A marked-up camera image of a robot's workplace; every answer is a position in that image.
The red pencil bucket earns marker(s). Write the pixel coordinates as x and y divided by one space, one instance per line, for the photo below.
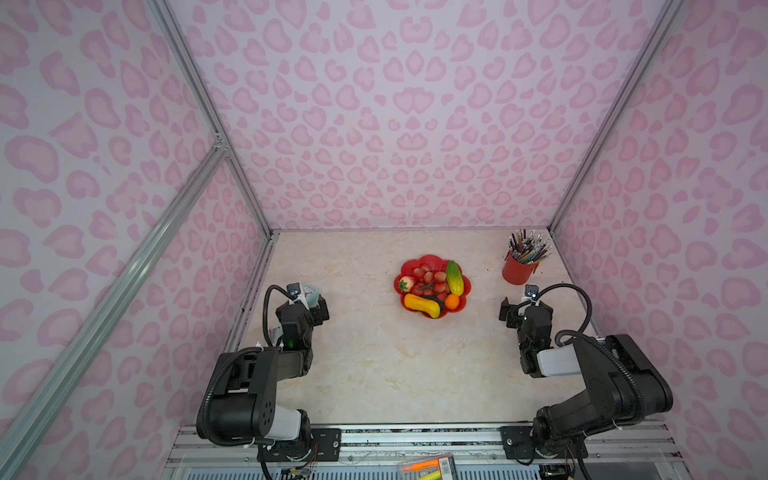
515 272

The dark fake avocado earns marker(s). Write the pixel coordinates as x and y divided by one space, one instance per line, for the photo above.
440 303

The yellow fake fruit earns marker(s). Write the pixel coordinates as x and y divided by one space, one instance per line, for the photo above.
422 304

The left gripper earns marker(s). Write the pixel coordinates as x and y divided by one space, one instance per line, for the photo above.
317 316

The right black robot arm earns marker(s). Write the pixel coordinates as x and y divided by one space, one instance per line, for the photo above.
621 385

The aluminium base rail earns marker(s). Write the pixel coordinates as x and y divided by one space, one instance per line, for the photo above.
376 451

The small teal clock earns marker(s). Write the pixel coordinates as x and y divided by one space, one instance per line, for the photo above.
311 296

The red lychee bunch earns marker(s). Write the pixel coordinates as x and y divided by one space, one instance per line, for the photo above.
429 282

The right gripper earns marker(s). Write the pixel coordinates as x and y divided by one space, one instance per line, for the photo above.
511 311

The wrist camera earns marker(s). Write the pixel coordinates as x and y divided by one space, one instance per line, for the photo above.
294 291
531 292

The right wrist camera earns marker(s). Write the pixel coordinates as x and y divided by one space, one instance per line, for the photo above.
531 292

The pink-red fake strawberry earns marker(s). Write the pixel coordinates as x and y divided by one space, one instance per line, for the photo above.
405 284

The clear box with markers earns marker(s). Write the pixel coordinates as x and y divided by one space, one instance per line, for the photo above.
441 467

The bundle of pencils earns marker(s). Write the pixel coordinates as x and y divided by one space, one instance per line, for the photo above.
528 247

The small fake orange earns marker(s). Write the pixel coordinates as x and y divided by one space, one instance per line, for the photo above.
452 302

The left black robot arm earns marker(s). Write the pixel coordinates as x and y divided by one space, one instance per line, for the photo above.
239 406

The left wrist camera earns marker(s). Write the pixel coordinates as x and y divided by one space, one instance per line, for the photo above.
294 291

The green-yellow fake mango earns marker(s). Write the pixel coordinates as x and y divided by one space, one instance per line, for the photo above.
454 279

